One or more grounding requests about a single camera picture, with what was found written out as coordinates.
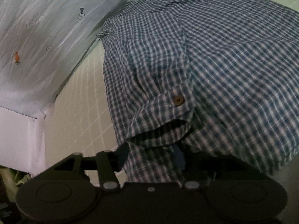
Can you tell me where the white board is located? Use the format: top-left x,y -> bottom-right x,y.
0,106 -> 54,175

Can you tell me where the green cloth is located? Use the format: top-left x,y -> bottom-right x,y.
0,164 -> 32,192

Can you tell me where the pale carrot print quilt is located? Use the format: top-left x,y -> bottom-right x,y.
0,0 -> 169,119

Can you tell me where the blue checked shirt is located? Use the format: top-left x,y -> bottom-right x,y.
97,0 -> 299,185

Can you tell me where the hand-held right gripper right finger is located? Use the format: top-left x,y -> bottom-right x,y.
173,145 -> 201,190

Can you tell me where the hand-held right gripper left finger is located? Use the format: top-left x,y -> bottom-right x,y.
53,143 -> 129,192

